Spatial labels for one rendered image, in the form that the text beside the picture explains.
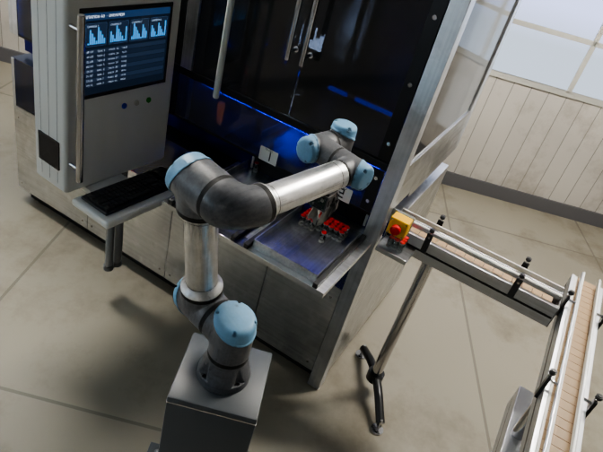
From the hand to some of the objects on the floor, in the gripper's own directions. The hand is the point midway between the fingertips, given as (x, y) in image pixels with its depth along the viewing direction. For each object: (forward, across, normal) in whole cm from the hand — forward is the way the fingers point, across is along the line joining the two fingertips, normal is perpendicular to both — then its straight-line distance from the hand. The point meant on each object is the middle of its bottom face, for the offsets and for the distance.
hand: (318, 221), depth 177 cm
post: (+109, +9, +39) cm, 117 cm away
